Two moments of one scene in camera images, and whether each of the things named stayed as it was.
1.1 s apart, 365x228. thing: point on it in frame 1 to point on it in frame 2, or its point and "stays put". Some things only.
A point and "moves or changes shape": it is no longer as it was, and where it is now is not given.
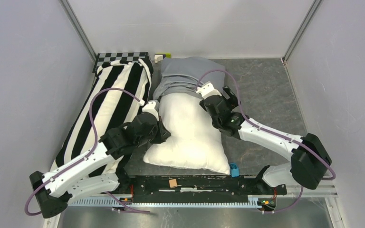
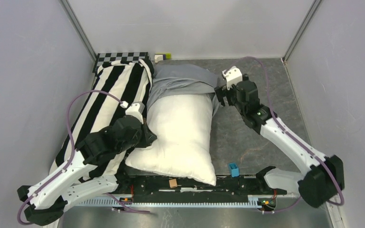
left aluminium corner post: (74, 21) stays put
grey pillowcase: (184, 74) moves or changes shape
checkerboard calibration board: (103, 58) stays put
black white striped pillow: (112, 109) stays put
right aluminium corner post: (301, 30) stays put
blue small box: (234, 170) stays put
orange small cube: (173, 183) stays put
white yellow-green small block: (158, 57) stays put
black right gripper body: (215, 122) to (235, 91)
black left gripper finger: (162, 133) to (148, 137)
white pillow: (195, 141) moves or changes shape
